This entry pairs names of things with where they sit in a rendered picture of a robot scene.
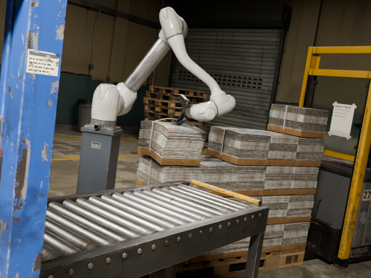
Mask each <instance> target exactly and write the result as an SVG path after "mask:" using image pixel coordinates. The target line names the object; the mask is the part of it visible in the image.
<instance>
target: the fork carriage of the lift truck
mask: <svg viewBox="0 0 371 278"><path fill-rule="evenodd" d="M308 222H310V226H309V229H308V237H307V242H306V247H305V249H311V250H313V251H314V252H316V253H317V256H319V257H321V258H323V259H325V260H327V261H329V262H331V261H334V258H335V252H336V246H337V241H338V235H339V231H340V228H339V227H337V226H335V225H332V224H330V223H328V222H325V221H323V220H320V219H318V218H316V217H313V216H311V221H308Z"/></svg>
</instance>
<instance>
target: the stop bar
mask: <svg viewBox="0 0 371 278"><path fill-rule="evenodd" d="M190 183H191V184H194V185H197V186H201V187H204V188H207V189H210V190H213V191H217V192H219V193H222V194H225V195H229V196H232V197H235V198H238V199H241V200H245V201H248V202H251V203H254V204H257V205H261V204H262V201H261V200H258V199H254V198H252V197H249V196H245V195H242V194H238V193H235V192H233V191H229V190H226V189H222V188H219V187H216V186H213V185H210V184H206V183H203V182H200V181H197V180H191V181H190Z"/></svg>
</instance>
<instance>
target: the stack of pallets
mask: <svg viewBox="0 0 371 278"><path fill-rule="evenodd" d="M156 88H159V89H160V91H156ZM171 90H172V92H171ZM185 92H187V95H185ZM197 93H201V96H200V97H197ZM153 94H157V97H153ZM179 94H183V95H184V96H185V97H186V98H187V99H188V100H189V102H188V104H199V103H202V102H203V98H207V96H208V93H207V92H199V91H194V90H186V89H178V88H170V87H162V86H157V85H149V91H148V90H146V96H145V97H144V102H143V103H144V106H145V108H144V116H145V120H147V121H148V120H150V121H151V119H153V120H159V121H160V122H171V120H170V114H169V113H170V112H174V111H176V112H179V110H182V104H181V102H180V100H177V99H173V98H177V97H179ZM167 96H169V98H167ZM192 98H193V99H196V100H197V101H196V102H192ZM151 100H155V103H151ZM164 102H166V103H168V104H164ZM177 103H180V104H181V105H180V106H178V105H177ZM152 106H153V107H155V109H151V107H152ZM166 109H168V110H166ZM151 113H155V115H151ZM165 115H166V116H165ZM166 118H169V119H166ZM160 119H164V120H160Z"/></svg>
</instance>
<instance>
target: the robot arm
mask: <svg viewBox="0 0 371 278"><path fill-rule="evenodd" d="M159 18H160V23H161V27H162V29H161V31H160V33H159V38H158V39H157V40H156V42H155V43H154V44H153V45H152V47H151V48H150V49H149V51H148V52H147V53H146V55H145V56H144V57H143V58H142V60H141V61H140V62H139V64H138V65H137V66H136V67H135V69H134V70H133V71H132V73H131V74H130V76H128V78H127V79H126V81H125V82H122V83H118V84H117V85H116V86H115V85H113V84H106V83H102V84H100V85H99V86H98V87H97V88H96V90H95V92H94V94H93V100H92V111H91V122H90V124H87V125H84V127H85V128H90V129H97V130H104V131H110V132H114V131H116V130H121V127H118V126H116V119H117V116H120V115H124V114H126V113H128V112H129V111H130V110H131V108H132V106H133V103H134V102H135V100H136V98H137V90H138V89H139V88H140V87H141V85H142V84H143V83H144V81H145V80H146V79H147V78H148V76H149V75H150V74H151V73H152V71H153V70H154V69H155V68H156V66H157V65H158V64H159V62H160V61H161V60H162V59H163V58H164V56H165V55H166V53H167V52H168V51H169V50H170V48H172V50H173V52H174V54H175V55H176V57H177V58H178V60H179V62H180V63H181V64H182V65H183V66H184V67H185V68H186V69H187V70H188V71H190V72H191V73H193V74H194V75H195V76H196V77H198V78H199V79H200V80H202V81H203V82H204V83H205V84H206V85H207V86H208V87H209V88H210V90H211V96H210V101H208V102H204V103H199V104H190V105H188V102H189V100H188V99H187V98H186V97H185V96H184V95H183V94H179V97H177V98H173V99H177V100H180V102H181V104H182V113H181V115H180V117H179V118H178V119H170V120H174V122H176V125H181V124H182V123H184V122H186V121H187V117H189V118H191V119H196V120H198V121H203V122H207V121H211V120H212V119H213V118H214V117H217V116H221V115H224V114H227V113H228V112H230V111H231V110H233V109H234V107H235V105H236V100H235V98H234V97H233V96H231V95H227V94H226V93H225V92H223V91H222V90H221V89H220V87H219V85H218V84H217V82H216V81H215V80H214V79H213V78H212V77H211V76H210V75H209V74H207V73H206V72H205V71H204V70H203V69H202V68H200V67H199V66H198V65H197V64H196V63H195V62H194V61H192V60H191V58H190V57H189V56H188V54H187V52H186V47H185V44H184V38H185V37H186V36H187V33H188V26H187V23H186V22H185V21H184V19H182V18H181V17H180V16H178V15H177V14H176V12H175V11H174V10H173V9H172V8H170V7H166V8H164V9H161V10H160V15H159Z"/></svg>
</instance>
